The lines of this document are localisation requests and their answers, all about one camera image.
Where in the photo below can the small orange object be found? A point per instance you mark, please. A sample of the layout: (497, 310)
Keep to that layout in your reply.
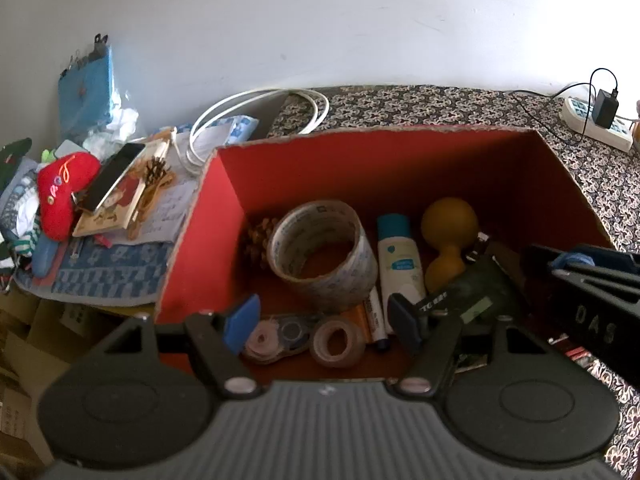
(358, 315)

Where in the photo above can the blue and white packet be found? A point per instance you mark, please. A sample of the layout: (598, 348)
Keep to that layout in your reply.
(240, 127)

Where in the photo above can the black charger plug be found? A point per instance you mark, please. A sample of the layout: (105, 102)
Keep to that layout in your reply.
(605, 107)

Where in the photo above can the red plush toy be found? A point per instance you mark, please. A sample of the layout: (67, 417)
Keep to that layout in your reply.
(60, 195)

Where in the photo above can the large printed tape roll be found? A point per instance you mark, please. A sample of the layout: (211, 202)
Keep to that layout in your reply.
(295, 240)

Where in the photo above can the striped cloth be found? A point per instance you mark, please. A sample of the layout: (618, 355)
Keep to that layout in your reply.
(20, 240)

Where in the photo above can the dark green cloth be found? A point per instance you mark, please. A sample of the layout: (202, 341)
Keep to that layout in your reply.
(15, 152)

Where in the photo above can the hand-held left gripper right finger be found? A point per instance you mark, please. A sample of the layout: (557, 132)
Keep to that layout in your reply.
(402, 321)

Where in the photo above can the blue packet with clips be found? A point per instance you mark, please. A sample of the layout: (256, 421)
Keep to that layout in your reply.
(85, 95)

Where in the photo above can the crumpled white tissue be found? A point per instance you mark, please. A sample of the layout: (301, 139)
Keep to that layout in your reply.
(120, 122)

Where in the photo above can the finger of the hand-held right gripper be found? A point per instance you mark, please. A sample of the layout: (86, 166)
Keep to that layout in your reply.
(537, 259)
(575, 259)

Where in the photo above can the black electronic device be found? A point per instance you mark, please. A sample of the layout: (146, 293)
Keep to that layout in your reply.
(480, 280)

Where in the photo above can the tan picture box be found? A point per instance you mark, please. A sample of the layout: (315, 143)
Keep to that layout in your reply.
(117, 205)

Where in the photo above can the blue and white checkered cloth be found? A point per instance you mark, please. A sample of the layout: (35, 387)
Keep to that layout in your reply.
(110, 270)

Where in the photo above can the red cardboard box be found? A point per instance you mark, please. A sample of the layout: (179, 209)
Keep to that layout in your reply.
(400, 170)

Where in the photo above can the white power strip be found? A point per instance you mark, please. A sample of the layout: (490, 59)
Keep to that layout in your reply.
(575, 110)

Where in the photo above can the correction tape dispenser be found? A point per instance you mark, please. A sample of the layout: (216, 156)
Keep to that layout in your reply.
(290, 332)

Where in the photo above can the white and blue tube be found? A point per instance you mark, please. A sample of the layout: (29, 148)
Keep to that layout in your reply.
(397, 255)

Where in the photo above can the white marker pen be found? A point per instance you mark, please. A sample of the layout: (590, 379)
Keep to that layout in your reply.
(376, 317)

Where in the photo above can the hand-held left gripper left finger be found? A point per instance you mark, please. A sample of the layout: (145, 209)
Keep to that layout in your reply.
(244, 321)

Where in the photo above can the small clear tape roll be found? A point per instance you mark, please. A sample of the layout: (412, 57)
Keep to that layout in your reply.
(320, 352)

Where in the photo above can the patterned floral tablecloth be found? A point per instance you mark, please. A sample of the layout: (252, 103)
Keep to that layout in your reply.
(450, 105)

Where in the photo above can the brown wooden gourd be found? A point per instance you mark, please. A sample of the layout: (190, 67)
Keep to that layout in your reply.
(450, 220)

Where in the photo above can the black smartphone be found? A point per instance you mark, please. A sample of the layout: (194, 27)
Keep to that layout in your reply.
(115, 172)

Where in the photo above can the brown pine cone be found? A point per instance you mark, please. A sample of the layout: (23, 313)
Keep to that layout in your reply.
(257, 240)

